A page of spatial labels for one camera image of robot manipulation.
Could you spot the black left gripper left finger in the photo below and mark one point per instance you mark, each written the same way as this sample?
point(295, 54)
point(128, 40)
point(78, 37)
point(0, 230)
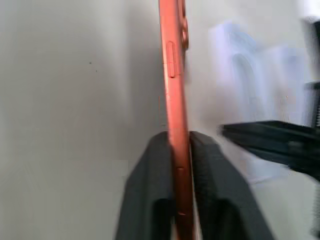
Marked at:
point(147, 180)

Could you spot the orange smartphone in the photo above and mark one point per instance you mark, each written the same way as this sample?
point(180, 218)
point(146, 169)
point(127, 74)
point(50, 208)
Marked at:
point(175, 105)

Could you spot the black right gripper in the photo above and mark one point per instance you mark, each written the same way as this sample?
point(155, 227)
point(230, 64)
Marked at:
point(313, 105)

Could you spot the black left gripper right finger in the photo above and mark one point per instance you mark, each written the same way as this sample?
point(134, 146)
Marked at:
point(220, 185)

